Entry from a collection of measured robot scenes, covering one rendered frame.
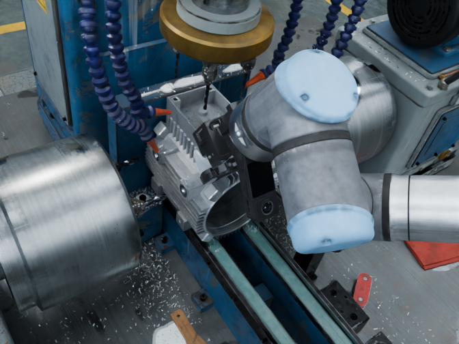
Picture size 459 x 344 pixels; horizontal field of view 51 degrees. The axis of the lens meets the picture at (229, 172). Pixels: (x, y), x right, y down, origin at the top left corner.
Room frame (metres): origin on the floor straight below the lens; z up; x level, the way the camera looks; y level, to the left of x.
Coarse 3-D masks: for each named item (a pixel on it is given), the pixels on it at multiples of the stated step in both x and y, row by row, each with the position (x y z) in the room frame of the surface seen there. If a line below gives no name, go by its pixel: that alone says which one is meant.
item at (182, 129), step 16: (176, 96) 0.71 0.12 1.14; (192, 96) 0.73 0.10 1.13; (208, 96) 0.74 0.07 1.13; (176, 112) 0.67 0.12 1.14; (192, 112) 0.71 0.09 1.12; (208, 112) 0.70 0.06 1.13; (224, 112) 0.72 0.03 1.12; (176, 128) 0.66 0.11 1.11; (192, 128) 0.63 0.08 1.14; (192, 144) 0.63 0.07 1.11
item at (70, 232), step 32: (0, 160) 0.47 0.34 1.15; (32, 160) 0.47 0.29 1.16; (64, 160) 0.48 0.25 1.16; (96, 160) 0.49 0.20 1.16; (0, 192) 0.40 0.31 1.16; (32, 192) 0.41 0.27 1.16; (64, 192) 0.43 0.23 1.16; (96, 192) 0.45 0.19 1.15; (0, 224) 0.36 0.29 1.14; (32, 224) 0.37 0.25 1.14; (64, 224) 0.39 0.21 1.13; (96, 224) 0.41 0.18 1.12; (128, 224) 0.43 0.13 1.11; (0, 256) 0.33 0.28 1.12; (32, 256) 0.34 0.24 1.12; (64, 256) 0.36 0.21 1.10; (96, 256) 0.38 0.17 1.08; (128, 256) 0.41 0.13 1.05; (32, 288) 0.32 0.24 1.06; (64, 288) 0.34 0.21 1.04
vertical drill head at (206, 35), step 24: (168, 0) 0.70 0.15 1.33; (192, 0) 0.67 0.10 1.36; (216, 0) 0.65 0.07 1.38; (240, 0) 0.66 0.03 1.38; (168, 24) 0.63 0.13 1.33; (192, 24) 0.64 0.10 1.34; (216, 24) 0.63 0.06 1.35; (240, 24) 0.64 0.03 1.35; (264, 24) 0.69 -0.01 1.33; (192, 48) 0.61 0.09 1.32; (216, 48) 0.60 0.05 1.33; (240, 48) 0.62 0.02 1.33; (264, 48) 0.65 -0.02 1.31; (216, 72) 0.63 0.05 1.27; (240, 96) 0.68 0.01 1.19
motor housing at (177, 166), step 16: (176, 144) 0.66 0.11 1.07; (176, 160) 0.62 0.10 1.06; (192, 160) 0.62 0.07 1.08; (160, 176) 0.62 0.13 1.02; (176, 176) 0.60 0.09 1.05; (176, 192) 0.58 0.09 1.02; (224, 192) 0.56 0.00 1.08; (240, 192) 0.67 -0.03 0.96; (176, 208) 0.59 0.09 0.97; (192, 208) 0.54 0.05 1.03; (208, 208) 0.54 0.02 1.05; (224, 208) 0.63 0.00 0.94; (240, 208) 0.64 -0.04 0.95; (192, 224) 0.54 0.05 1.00; (208, 224) 0.58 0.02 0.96; (224, 224) 0.60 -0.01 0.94; (240, 224) 0.60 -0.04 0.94
